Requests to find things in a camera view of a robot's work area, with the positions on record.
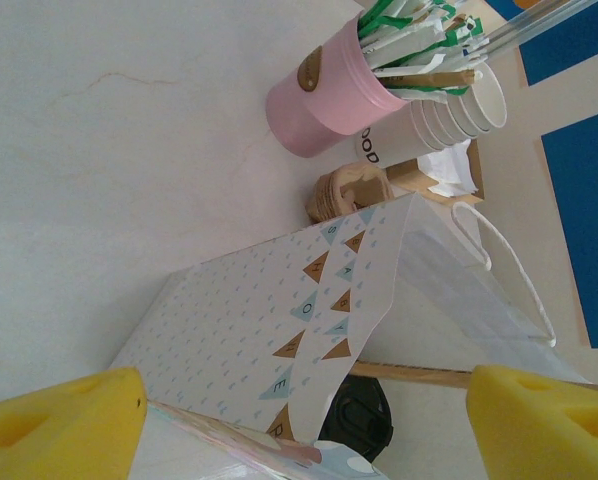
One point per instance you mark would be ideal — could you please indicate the brown cardboard cup sleeve stack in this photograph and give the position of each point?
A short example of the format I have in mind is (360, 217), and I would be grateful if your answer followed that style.
(339, 195)

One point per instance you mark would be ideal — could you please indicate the aluminium frame post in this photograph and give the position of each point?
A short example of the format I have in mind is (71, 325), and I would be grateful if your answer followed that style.
(529, 22)

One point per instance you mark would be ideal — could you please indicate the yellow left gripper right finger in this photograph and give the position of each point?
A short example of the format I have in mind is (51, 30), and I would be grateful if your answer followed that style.
(549, 435)

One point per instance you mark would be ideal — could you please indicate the stack of white napkins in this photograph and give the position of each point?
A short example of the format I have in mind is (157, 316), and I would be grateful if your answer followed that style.
(449, 165)

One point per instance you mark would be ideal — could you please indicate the patterned paper gift bag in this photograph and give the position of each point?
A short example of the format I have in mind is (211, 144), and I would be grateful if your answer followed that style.
(254, 325)

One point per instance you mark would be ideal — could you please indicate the plain white paper cup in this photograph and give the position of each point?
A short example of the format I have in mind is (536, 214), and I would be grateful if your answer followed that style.
(491, 95)
(460, 131)
(446, 135)
(474, 127)

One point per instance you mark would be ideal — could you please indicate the brown paper sachet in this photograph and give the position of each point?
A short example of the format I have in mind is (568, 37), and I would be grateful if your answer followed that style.
(439, 78)

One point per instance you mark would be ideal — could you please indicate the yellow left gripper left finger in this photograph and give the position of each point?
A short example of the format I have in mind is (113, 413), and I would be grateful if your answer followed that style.
(54, 435)

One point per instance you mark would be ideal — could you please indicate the printed white paper cup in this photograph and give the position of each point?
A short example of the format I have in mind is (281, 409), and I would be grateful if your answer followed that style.
(394, 145)

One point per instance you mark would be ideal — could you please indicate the pink cylindrical container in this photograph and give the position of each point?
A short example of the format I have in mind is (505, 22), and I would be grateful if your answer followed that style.
(324, 110)

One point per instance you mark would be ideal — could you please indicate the brown cardboard napkin tray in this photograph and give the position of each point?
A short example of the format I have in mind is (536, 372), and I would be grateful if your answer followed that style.
(404, 176)

